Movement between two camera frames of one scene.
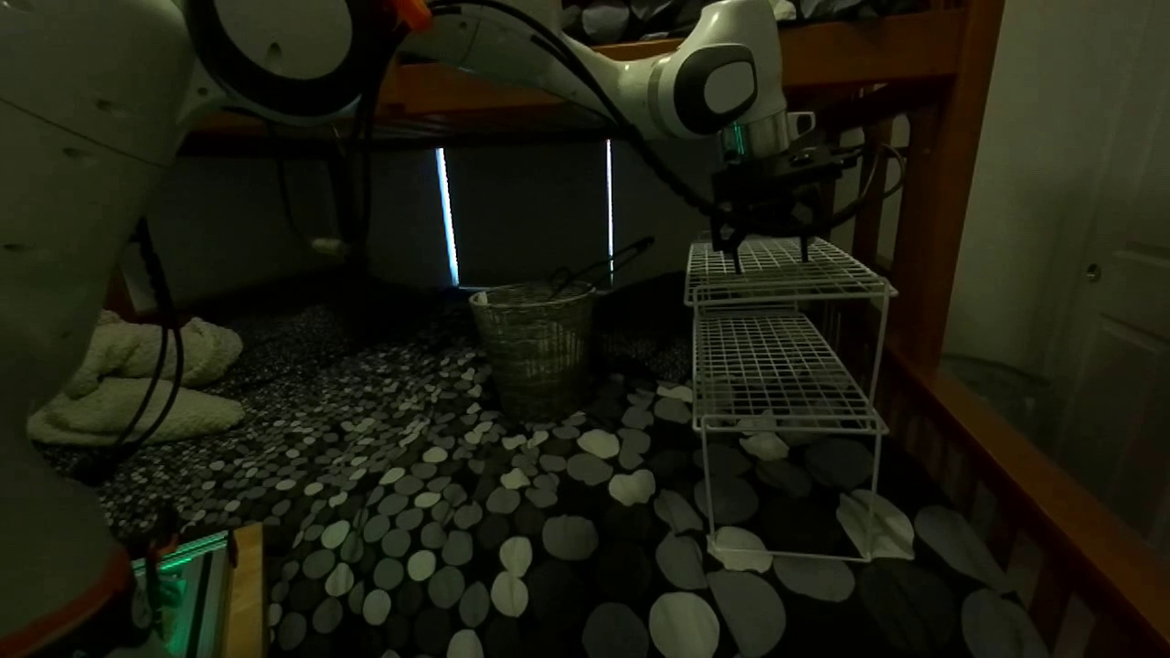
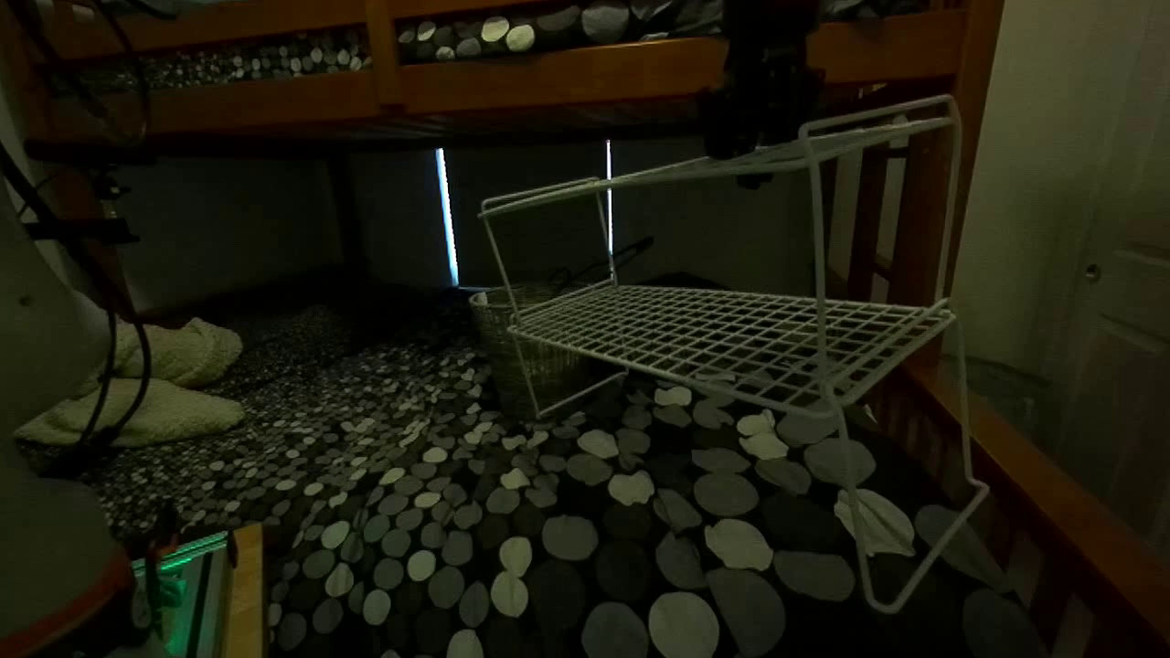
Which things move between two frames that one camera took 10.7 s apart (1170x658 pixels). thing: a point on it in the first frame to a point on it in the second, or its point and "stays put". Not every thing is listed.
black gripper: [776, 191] to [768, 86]
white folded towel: [115, 377] stays put
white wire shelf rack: [792, 394] to [804, 269]
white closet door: [1109, 255] stays put
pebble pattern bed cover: [702, 506] stays put
